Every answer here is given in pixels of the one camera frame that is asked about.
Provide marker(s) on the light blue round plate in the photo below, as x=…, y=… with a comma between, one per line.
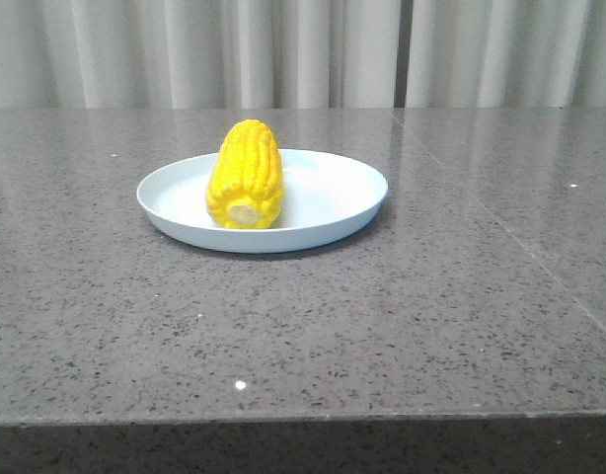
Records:
x=327, y=198

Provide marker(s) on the yellow corn cob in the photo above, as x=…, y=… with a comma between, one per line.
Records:
x=245, y=188

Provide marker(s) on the white pleated curtain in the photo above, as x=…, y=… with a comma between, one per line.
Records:
x=302, y=54

